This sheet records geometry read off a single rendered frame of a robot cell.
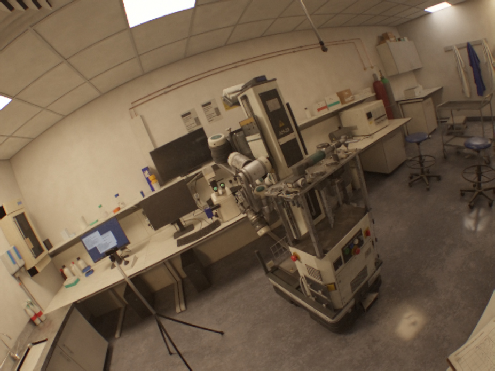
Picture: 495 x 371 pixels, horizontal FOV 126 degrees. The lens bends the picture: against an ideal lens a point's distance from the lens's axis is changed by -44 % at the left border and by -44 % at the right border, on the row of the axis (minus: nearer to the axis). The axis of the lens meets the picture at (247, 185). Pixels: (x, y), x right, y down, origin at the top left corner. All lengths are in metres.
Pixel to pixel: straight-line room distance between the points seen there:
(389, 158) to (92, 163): 4.25
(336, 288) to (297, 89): 2.94
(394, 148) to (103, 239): 4.20
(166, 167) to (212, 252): 1.30
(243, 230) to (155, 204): 1.32
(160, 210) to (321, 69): 3.26
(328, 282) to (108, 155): 2.77
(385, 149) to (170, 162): 3.04
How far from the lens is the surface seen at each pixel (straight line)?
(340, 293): 1.42
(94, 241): 2.72
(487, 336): 0.74
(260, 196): 1.25
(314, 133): 3.47
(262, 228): 1.35
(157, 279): 3.29
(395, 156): 3.89
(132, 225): 2.99
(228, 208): 2.15
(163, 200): 2.36
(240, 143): 1.46
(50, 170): 3.45
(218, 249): 3.13
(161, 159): 2.70
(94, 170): 3.14
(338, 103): 3.66
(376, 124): 3.53
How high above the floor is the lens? 1.53
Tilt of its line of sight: 15 degrees down
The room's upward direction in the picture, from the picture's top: 24 degrees counter-clockwise
